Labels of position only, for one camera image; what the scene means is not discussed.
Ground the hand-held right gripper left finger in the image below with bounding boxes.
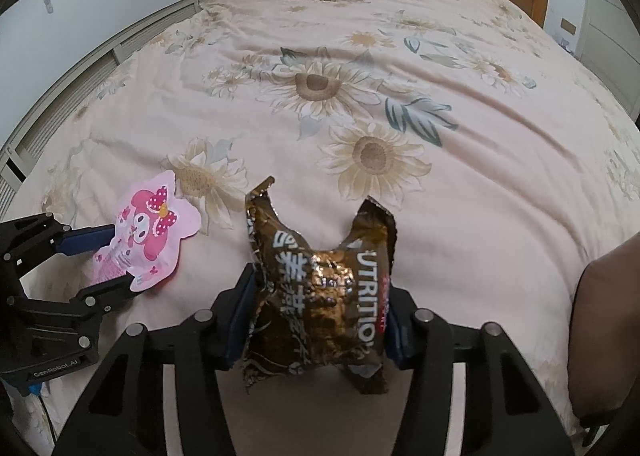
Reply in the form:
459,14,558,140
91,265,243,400
52,263,256,456

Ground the white louvered panel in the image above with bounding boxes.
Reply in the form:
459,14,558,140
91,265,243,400
0,0,201,197

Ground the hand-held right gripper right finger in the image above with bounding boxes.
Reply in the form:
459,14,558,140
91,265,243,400
382,286,576,456

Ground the pink cartoon snack packet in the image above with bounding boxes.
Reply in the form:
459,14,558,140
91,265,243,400
90,171,202,293

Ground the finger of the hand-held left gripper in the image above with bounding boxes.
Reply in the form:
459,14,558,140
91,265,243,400
74,270,146,319
0,212,118,281

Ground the white wardrobe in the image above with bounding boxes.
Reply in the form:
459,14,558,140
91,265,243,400
582,0,640,121

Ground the floral beige blanket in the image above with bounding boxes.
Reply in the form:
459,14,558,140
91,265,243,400
0,0,640,456

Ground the black cable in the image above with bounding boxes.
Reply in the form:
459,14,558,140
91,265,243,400
36,392,58,456

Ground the brown foil snack packet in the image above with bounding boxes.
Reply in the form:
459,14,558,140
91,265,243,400
241,176,398,396

